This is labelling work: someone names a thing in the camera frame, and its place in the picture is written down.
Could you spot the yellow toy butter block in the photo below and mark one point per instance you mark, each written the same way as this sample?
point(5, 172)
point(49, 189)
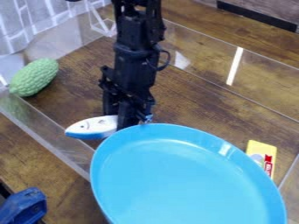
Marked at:
point(263, 154)

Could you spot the clear acrylic enclosure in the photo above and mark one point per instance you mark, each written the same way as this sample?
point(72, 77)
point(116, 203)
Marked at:
point(231, 84)

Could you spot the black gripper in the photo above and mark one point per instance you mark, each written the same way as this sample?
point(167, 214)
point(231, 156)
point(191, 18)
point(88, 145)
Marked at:
point(125, 84)

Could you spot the white patterned curtain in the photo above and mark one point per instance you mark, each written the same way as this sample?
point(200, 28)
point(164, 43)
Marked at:
point(26, 17)

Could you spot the blue round tray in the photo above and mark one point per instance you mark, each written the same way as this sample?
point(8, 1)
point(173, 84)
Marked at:
point(167, 174)

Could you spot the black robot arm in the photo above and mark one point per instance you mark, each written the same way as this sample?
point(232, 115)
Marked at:
point(139, 25)

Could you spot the green bumpy toy gourd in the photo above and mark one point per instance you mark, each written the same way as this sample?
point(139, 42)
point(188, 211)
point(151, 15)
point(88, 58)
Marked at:
point(33, 77)

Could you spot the white blue toy fish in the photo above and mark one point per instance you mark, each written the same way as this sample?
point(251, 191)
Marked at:
point(93, 128)

